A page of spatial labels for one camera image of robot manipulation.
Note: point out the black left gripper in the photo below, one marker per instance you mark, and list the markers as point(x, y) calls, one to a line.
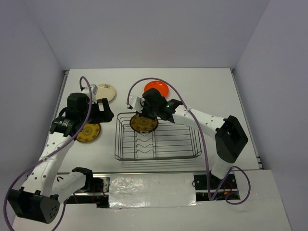
point(105, 116)

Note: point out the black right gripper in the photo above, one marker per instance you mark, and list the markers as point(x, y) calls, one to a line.
point(143, 114)

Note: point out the brown yellow patterned plate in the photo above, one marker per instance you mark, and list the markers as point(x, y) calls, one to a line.
point(89, 133)

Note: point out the orange plastic plate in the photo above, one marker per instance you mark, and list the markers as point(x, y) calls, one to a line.
point(158, 85)

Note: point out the cream plate with brown patch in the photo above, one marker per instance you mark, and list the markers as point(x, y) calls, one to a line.
point(105, 91)

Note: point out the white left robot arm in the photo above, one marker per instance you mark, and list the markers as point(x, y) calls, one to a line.
point(41, 195)

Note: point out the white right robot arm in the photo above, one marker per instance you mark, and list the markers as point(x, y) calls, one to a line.
point(227, 133)

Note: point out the silver foil covered block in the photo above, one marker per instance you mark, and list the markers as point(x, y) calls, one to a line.
point(151, 190)

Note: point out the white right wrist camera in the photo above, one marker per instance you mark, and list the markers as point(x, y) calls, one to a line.
point(135, 103)

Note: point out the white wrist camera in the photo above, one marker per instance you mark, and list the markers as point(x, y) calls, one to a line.
point(92, 91)
point(135, 103)

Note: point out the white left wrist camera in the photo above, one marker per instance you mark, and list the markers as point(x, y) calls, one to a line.
point(92, 91)

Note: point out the grey wire dish rack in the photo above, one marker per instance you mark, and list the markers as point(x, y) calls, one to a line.
point(169, 141)

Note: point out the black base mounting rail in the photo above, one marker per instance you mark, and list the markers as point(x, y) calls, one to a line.
point(98, 195)

